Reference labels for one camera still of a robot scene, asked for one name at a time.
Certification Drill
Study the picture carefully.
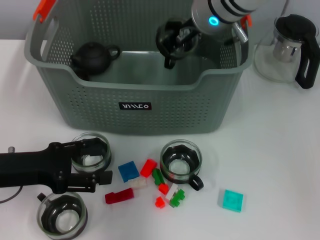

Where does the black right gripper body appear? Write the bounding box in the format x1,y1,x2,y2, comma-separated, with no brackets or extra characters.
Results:
184,20,202,38

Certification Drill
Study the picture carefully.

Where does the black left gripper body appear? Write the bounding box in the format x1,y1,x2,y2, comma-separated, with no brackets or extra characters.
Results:
0,142,76,195

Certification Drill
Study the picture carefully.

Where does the glass teacup black base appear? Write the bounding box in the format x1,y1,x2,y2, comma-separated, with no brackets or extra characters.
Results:
36,191,88,238
159,139,204,192
156,17,201,70
70,131,112,174

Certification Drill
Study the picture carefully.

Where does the dark red long brick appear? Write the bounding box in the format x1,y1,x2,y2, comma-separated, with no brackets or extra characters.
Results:
104,187,135,205

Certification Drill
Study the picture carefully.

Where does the grey perforated storage bin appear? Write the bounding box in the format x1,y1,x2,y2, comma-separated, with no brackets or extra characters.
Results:
24,0,253,136

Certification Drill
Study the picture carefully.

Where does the blue building brick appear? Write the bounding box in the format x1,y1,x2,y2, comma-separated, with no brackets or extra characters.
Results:
117,161,140,183

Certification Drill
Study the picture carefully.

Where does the white square building brick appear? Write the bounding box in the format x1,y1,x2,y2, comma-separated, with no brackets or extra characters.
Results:
128,177,148,189

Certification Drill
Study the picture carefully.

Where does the bright red building brick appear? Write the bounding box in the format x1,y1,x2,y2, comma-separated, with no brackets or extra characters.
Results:
139,158,158,178

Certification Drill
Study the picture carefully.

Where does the dark green building brick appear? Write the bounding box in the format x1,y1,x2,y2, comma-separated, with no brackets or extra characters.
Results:
151,168,165,186

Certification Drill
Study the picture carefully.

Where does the white long building brick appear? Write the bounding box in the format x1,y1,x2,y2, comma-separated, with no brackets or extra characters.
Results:
165,183,180,200

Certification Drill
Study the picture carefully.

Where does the black clay teapot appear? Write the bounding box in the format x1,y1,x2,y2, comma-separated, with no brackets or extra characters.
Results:
70,41,122,76

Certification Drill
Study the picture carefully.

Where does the green car-shaped brick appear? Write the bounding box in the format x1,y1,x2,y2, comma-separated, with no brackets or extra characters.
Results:
169,189,186,208

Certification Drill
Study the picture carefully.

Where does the glass teapot black lid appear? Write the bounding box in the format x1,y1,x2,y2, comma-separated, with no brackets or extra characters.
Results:
253,14,320,90

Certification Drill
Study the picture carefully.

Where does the teal flat plate brick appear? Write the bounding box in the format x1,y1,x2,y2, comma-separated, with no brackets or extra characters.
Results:
219,189,247,213

